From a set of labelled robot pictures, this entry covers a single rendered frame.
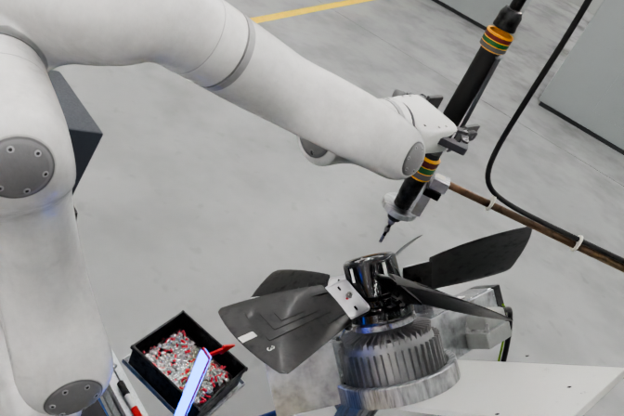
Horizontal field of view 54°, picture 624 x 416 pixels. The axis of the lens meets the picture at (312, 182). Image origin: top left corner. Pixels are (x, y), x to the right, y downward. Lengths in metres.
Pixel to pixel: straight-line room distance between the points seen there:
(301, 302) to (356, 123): 0.60
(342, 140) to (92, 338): 0.39
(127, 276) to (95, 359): 1.97
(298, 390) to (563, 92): 5.71
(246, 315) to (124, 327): 1.44
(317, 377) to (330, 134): 0.75
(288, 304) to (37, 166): 0.77
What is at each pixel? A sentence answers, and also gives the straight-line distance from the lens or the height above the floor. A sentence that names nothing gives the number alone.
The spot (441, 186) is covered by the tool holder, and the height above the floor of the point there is 1.53.
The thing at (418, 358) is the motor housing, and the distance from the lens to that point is 1.30.
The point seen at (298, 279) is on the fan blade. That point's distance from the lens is 1.49.
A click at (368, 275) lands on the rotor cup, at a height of 1.23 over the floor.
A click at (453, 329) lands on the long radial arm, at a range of 1.50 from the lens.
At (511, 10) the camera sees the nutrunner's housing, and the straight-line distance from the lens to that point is 0.98.
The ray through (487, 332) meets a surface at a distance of 1.50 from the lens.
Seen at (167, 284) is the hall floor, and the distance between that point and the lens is 2.80.
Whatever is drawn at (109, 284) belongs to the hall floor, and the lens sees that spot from 2.75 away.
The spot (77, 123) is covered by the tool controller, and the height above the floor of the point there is 1.24.
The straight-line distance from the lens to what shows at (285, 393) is 1.37.
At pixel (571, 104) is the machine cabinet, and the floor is 0.18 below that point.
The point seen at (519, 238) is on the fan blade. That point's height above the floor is 1.38.
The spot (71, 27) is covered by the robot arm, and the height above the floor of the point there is 1.78.
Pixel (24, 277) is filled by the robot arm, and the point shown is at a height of 1.49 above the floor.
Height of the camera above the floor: 2.04
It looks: 33 degrees down
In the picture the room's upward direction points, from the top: 25 degrees clockwise
